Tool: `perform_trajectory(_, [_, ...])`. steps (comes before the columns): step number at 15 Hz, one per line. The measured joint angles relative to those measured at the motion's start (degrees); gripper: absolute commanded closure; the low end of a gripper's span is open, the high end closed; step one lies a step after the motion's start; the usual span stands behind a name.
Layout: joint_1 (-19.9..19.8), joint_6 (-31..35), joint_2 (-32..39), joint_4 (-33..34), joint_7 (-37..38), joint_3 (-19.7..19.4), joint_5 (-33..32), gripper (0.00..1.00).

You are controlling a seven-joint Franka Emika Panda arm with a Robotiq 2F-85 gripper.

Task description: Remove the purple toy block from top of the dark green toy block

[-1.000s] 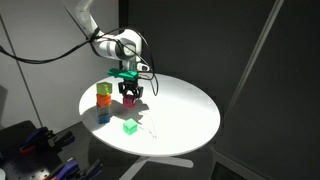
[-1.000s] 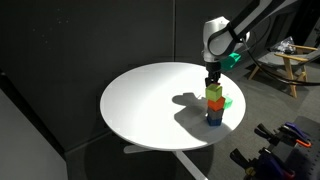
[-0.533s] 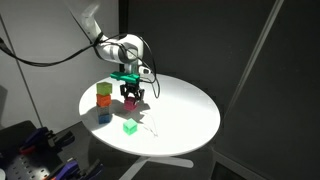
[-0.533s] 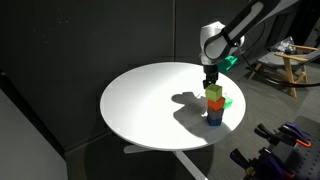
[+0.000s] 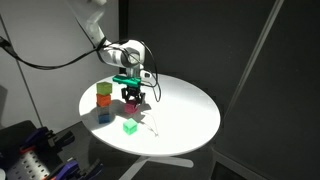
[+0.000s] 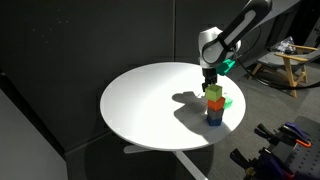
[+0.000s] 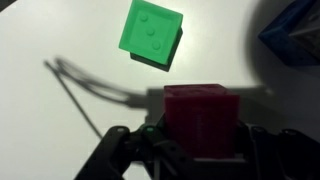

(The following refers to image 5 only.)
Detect blue toy block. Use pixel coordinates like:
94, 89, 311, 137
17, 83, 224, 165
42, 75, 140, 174
97, 113, 112, 125

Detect dark green toy block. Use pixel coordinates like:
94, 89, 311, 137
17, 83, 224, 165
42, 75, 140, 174
122, 117, 139, 136

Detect black spring clamp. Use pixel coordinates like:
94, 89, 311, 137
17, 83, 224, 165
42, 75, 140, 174
78, 159, 105, 180
49, 130, 76, 152

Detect perforated metal plate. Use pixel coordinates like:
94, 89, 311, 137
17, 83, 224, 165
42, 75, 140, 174
4, 149, 52, 180

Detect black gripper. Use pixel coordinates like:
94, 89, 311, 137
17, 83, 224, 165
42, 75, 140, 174
120, 84, 147, 106

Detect purple toy block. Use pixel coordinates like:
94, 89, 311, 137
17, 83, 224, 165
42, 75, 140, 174
124, 99, 140, 115

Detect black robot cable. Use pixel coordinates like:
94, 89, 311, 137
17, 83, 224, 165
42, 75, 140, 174
0, 35, 163, 103

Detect purple spring clamp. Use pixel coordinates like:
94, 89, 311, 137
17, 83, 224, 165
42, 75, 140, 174
19, 126, 54, 148
49, 159, 81, 180

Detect yellow-green toy block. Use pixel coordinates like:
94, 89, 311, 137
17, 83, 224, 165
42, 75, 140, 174
96, 81, 114, 97

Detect orange clamp piece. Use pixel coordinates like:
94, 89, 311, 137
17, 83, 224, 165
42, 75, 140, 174
18, 144, 36, 155

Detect orange toy block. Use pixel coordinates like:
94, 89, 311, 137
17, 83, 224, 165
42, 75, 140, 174
96, 93, 112, 108

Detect grey diagonal pole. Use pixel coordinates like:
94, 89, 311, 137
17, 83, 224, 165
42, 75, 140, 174
226, 0, 286, 111

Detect white table base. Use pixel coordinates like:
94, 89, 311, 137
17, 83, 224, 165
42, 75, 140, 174
118, 155, 195, 180

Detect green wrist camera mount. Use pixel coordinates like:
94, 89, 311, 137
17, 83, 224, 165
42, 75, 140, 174
112, 74, 143, 87

